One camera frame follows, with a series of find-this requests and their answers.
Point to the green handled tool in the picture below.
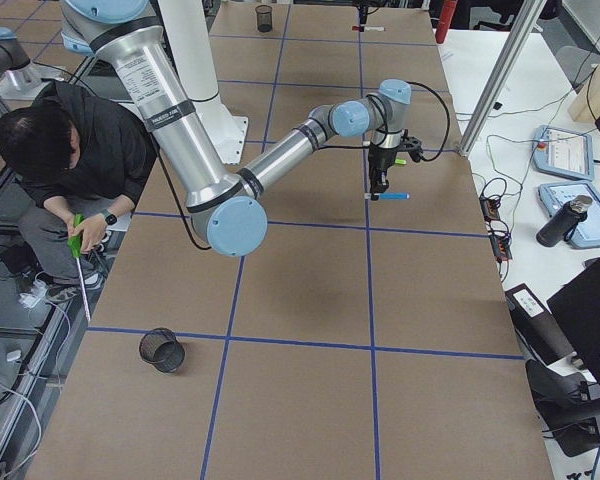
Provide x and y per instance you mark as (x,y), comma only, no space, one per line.
(74,243)

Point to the aluminium frame post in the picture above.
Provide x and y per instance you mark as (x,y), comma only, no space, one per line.
(512,48)

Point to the blue marker pen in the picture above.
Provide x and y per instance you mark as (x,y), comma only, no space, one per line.
(387,196)

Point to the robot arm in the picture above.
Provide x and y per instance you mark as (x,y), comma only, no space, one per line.
(16,64)
(163,59)

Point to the blue teach pendant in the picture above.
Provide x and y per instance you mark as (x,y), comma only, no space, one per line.
(564,153)
(554,195)

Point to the black water bottle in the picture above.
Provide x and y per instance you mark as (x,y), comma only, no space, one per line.
(562,225)

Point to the black mesh pen cup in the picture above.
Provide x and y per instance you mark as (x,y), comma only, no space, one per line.
(160,348)

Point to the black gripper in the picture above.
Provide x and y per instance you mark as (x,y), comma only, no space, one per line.
(381,161)
(363,17)

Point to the red marker pen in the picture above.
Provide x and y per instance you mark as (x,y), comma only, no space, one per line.
(368,28)

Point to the black power strip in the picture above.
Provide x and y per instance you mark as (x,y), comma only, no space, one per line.
(498,231)

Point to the black monitor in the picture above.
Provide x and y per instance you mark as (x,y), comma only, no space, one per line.
(576,309)

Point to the far blue teach pendant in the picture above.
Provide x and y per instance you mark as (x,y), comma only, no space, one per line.
(564,153)

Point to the seated person in black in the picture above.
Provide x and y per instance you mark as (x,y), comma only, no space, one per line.
(84,161)

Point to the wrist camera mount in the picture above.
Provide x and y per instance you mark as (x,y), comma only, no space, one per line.
(412,146)

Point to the red cylinder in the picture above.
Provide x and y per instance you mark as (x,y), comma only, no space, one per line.
(444,20)

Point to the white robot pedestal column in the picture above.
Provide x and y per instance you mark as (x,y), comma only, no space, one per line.
(187,33)

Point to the near blue teach pendant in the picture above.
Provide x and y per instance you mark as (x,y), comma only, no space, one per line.
(554,195)

